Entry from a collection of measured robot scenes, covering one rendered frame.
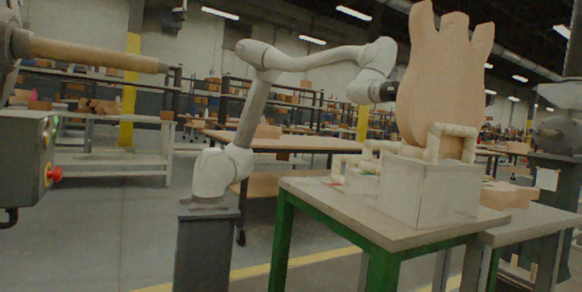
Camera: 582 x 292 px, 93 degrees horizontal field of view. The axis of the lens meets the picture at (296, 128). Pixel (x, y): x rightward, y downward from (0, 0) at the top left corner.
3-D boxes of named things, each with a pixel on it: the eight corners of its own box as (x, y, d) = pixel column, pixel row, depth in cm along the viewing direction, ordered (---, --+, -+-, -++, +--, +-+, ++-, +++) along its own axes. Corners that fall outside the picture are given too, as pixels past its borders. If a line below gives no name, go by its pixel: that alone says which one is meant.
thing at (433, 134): (431, 164, 72) (436, 127, 72) (420, 161, 75) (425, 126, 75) (438, 164, 74) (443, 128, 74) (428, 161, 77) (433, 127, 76)
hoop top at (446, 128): (435, 134, 72) (436, 121, 72) (424, 133, 75) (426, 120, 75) (479, 139, 81) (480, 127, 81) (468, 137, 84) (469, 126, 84)
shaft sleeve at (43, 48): (33, 31, 44) (37, 43, 46) (29, 48, 42) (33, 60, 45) (158, 55, 53) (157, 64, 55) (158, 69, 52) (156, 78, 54)
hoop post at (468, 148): (468, 165, 80) (474, 133, 80) (458, 162, 83) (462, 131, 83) (475, 165, 82) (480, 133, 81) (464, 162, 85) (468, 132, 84)
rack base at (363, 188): (376, 210, 83) (380, 180, 83) (342, 194, 98) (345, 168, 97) (433, 205, 97) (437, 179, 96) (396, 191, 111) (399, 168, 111)
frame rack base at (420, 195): (417, 231, 70) (427, 165, 70) (374, 210, 84) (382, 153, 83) (476, 222, 84) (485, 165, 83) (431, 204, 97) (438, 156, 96)
